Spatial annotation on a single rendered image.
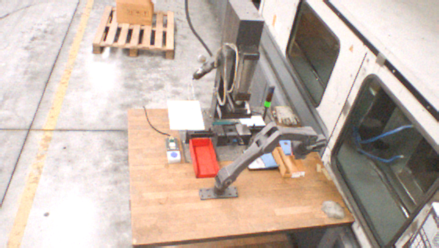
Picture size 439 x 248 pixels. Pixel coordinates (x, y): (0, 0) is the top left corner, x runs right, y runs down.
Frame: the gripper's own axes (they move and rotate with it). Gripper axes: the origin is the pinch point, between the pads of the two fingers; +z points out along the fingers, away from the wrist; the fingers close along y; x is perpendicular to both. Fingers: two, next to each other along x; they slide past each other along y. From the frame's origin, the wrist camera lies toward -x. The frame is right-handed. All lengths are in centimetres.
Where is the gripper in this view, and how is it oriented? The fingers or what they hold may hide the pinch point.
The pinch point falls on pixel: (292, 153)
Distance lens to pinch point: 208.4
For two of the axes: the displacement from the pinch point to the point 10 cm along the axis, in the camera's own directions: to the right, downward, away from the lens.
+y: -1.0, -9.5, 3.0
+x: -9.7, 0.2, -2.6
